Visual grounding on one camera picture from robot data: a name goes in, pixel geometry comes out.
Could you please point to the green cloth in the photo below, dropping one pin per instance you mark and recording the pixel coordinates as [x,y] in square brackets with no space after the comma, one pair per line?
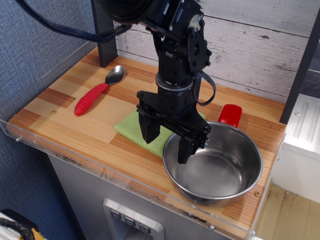
[130,129]

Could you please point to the dark grey left post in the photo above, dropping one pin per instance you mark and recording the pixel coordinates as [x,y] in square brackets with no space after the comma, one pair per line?
[107,52]

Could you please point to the dark grey right post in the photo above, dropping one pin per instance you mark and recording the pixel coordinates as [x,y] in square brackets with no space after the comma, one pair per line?
[302,71]

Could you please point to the clear acrylic table guard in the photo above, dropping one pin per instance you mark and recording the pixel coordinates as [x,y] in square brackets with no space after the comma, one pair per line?
[73,120]

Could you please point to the red handled metal spoon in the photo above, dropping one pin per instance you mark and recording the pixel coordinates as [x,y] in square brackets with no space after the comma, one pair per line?
[115,76]

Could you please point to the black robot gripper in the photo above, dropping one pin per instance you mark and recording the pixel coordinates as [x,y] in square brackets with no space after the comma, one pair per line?
[176,111]

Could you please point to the silver dispenser button panel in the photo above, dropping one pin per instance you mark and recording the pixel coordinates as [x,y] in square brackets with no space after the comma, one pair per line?
[128,224]

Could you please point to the stainless steel pot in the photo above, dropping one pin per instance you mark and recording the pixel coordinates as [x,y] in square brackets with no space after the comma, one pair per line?
[219,174]

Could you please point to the dark grey post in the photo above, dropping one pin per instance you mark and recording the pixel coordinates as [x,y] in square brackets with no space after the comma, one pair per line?
[107,52]
[302,71]

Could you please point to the white grooved side counter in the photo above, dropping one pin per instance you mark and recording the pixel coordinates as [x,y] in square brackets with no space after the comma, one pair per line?
[297,167]

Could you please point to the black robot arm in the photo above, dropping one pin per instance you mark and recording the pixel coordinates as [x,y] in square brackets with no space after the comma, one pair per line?
[177,27]

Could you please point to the yellow object at corner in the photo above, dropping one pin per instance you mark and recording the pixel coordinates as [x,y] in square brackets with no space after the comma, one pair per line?
[32,234]

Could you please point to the red plastic toy block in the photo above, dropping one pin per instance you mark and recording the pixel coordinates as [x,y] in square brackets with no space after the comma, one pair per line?
[230,115]

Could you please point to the silver toy fridge cabinet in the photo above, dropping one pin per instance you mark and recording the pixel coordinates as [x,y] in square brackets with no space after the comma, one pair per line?
[87,183]

